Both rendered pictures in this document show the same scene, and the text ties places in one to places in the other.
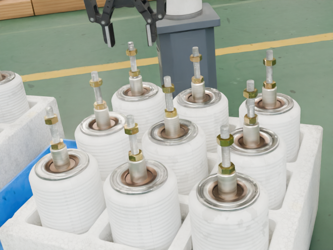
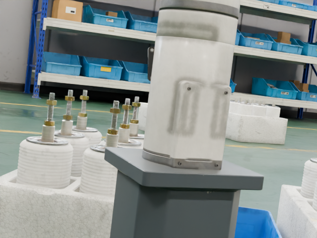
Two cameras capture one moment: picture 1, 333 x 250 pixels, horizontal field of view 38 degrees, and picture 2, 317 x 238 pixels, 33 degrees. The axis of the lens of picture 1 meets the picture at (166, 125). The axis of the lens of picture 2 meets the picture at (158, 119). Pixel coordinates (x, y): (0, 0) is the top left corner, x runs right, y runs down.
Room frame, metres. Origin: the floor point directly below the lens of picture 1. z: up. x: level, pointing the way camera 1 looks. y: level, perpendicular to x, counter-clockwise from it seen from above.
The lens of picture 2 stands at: (1.65, -0.31, 0.40)
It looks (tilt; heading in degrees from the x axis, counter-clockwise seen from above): 5 degrees down; 161
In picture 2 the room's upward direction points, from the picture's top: 7 degrees clockwise
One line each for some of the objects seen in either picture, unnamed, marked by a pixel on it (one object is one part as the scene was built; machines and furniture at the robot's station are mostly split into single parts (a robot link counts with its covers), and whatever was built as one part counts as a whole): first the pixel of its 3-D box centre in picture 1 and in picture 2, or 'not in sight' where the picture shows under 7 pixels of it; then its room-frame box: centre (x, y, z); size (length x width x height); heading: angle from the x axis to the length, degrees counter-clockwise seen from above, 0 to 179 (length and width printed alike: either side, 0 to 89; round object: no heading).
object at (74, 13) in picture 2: not in sight; (66, 11); (-3.94, 0.55, 0.89); 0.31 x 0.24 x 0.20; 3
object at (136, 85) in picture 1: (136, 85); not in sight; (0.78, 0.04, 0.26); 0.02 x 0.02 x 0.03
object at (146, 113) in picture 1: (143, 136); not in sight; (0.78, 0.04, 0.16); 0.10 x 0.10 x 0.18
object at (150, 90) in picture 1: (137, 92); not in sight; (0.78, 0.04, 0.25); 0.08 x 0.08 x 0.01
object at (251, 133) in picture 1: (251, 133); (66, 128); (0.57, -0.11, 0.26); 0.02 x 0.02 x 0.03
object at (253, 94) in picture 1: (250, 93); (70, 98); (0.57, -0.11, 0.33); 0.02 x 0.02 x 0.01; 63
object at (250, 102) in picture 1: (250, 106); (68, 108); (0.57, -0.11, 0.31); 0.01 x 0.01 x 0.08
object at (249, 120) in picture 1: (250, 118); (67, 117); (0.57, -0.11, 0.29); 0.02 x 0.02 x 0.01; 63
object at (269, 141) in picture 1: (251, 141); (66, 134); (0.57, -0.11, 0.25); 0.08 x 0.08 x 0.01
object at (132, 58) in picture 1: (133, 63); not in sight; (0.78, 0.04, 0.31); 0.01 x 0.01 x 0.08
